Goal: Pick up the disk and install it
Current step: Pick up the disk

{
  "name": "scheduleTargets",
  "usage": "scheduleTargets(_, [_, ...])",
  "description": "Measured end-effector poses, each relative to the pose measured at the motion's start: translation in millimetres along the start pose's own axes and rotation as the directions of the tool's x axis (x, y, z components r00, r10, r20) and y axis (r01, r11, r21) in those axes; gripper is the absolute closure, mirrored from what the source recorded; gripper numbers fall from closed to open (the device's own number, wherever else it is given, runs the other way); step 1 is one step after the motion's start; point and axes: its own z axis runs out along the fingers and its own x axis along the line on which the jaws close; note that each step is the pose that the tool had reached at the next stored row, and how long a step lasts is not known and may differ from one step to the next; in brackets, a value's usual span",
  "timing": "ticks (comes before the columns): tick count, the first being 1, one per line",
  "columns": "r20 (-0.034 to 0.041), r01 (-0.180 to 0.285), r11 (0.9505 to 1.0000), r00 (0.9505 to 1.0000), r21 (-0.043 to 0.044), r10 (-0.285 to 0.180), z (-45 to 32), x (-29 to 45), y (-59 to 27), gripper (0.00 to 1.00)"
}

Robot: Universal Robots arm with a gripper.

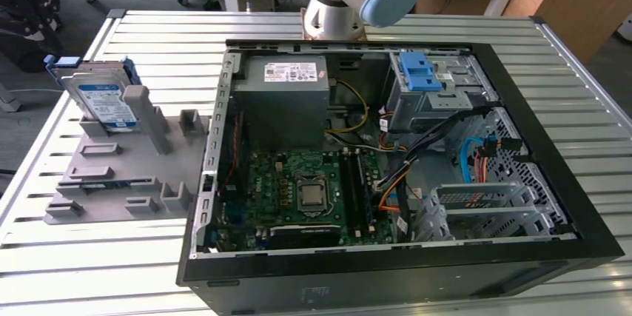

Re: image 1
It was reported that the grey metal stand foot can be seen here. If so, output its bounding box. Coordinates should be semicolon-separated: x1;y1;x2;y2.
0;82;23;112

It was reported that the wooden cabinet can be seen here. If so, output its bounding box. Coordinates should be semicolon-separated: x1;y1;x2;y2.
502;0;632;65

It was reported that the red twisted fan wire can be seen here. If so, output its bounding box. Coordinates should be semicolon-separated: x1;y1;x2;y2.
221;111;243;192

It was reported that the grey power supply unit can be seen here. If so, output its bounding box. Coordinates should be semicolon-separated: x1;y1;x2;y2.
231;55;330;151

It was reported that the yellow wire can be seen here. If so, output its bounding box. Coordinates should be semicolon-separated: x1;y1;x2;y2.
325;79;370;134

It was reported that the blue RAM stick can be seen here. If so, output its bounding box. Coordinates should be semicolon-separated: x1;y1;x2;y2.
78;179;134;189

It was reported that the silver CPU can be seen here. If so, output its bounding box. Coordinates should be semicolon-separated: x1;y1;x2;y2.
298;184;326;208

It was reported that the black RAM slot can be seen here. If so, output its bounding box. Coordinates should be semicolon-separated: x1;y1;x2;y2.
338;147;361;239

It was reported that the blue data wire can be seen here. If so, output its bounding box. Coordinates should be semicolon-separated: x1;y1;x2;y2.
458;137;494;184

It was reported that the black CPU socket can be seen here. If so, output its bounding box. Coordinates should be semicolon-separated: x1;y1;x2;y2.
293;174;333;220

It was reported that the black cable bundle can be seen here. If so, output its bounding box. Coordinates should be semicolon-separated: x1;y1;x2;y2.
394;107;494;243

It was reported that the black case fan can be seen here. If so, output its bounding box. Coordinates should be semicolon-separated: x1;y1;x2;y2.
218;108;250;202

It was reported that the black open PC case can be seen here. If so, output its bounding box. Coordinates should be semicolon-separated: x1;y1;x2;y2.
175;38;623;316

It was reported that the grey parts rack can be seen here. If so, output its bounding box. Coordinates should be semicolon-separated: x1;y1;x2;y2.
43;84;213;225

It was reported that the black graphics card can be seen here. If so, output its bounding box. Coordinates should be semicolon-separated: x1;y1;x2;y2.
265;222;342;250

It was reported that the silver disk bay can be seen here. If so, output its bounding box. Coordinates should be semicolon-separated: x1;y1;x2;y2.
413;181;578;243

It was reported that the orange power wire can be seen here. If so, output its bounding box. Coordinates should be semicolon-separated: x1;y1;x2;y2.
473;138;522;184

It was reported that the blue plastic drive latch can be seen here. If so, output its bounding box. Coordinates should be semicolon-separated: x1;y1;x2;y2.
398;51;443;92

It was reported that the silver optical drive cage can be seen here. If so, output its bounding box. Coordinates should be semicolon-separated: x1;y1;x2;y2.
383;49;499;134

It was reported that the hard disk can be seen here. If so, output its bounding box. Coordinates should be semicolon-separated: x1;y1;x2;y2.
42;55;143;132

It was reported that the green motherboard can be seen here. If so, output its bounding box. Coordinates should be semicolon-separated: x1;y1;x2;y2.
243;147;395;251

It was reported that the orange flat wire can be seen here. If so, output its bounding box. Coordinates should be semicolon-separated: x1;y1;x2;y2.
374;177;413;214

